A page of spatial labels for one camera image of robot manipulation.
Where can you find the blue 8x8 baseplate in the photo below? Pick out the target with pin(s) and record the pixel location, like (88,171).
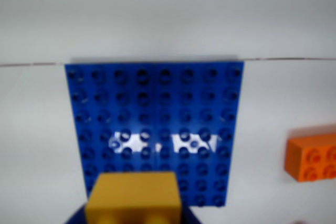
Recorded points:
(157,106)

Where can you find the orange 2x4 block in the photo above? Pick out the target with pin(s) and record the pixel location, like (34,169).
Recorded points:
(312,159)

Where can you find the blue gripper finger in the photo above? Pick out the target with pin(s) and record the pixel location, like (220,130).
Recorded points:
(190,216)
(76,217)

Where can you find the yellow 2x2 block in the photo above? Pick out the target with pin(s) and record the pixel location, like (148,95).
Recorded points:
(134,197)

